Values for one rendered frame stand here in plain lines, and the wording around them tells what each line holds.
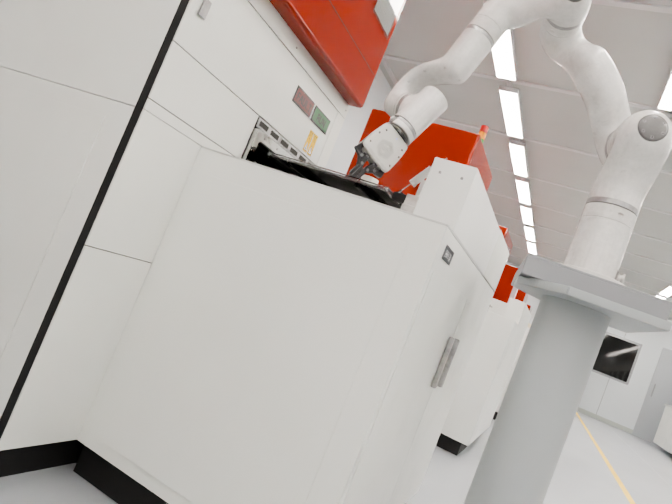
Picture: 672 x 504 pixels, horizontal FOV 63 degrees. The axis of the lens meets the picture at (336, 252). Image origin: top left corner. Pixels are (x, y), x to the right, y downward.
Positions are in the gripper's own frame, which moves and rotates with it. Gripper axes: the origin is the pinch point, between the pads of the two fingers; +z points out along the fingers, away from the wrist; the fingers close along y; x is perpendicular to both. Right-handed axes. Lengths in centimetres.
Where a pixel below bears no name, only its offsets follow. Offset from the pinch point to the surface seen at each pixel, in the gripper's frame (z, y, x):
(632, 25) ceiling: -238, 78, 126
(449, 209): 1.6, 10.8, -36.0
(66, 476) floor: 99, 5, 0
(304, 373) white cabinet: 45, 15, -31
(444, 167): -4.5, 4.6, -33.0
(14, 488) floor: 103, -3, -9
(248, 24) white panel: -2.6, -44.2, 0.7
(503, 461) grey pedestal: 27, 65, -33
